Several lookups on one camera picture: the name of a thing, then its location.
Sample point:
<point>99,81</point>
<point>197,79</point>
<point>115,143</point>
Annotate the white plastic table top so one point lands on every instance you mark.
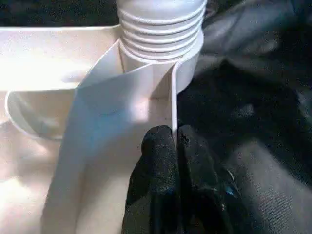
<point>85,122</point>

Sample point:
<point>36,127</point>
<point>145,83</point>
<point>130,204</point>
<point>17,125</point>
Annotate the black plastic mat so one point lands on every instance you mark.
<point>256,122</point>

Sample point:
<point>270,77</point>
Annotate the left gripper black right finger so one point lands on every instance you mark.
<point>207,195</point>

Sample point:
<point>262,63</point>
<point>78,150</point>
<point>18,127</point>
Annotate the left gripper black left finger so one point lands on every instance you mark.
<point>156,185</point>

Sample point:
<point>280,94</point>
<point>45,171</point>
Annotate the white plastic table leg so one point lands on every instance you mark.
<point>161,24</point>

